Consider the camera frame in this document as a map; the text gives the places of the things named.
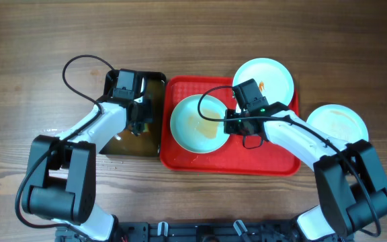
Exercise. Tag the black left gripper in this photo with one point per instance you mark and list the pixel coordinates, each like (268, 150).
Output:
(146, 114)

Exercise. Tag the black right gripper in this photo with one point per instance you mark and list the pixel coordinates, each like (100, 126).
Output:
(229, 126)

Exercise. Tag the white plate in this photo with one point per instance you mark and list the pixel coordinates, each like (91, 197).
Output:
(273, 79)
(340, 122)
(195, 125)

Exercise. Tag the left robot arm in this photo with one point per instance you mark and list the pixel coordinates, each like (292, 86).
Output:
(60, 180)

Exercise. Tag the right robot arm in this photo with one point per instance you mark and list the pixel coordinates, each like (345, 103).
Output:
(350, 179)

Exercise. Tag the black water tub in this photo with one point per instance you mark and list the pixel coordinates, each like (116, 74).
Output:
(146, 144)

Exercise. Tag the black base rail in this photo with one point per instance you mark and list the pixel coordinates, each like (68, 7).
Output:
(266, 231)

